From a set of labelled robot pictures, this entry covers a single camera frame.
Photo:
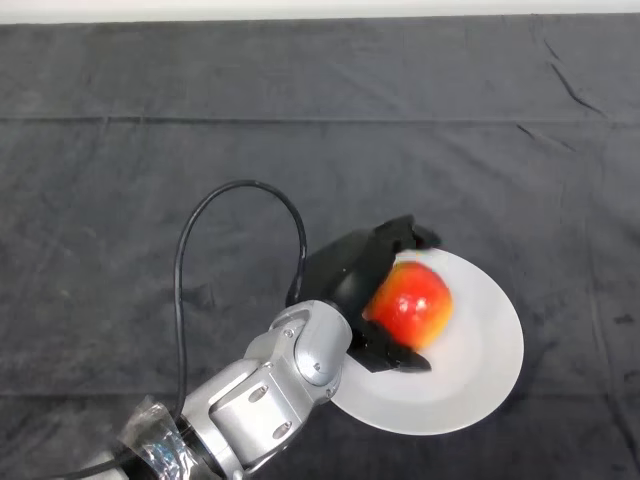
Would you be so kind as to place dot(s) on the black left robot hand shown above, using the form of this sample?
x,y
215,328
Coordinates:
x,y
345,270

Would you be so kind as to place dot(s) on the red yellow apple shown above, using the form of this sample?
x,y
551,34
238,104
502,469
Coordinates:
x,y
412,305

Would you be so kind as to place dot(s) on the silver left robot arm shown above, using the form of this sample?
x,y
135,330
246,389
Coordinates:
x,y
280,380

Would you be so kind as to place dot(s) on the white round plate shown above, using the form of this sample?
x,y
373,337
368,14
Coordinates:
x,y
475,350

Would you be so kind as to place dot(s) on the clear plastic tape wrap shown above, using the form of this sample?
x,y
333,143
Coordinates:
x,y
150,430

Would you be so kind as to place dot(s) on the black table cloth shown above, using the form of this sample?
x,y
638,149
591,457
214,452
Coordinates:
x,y
150,100

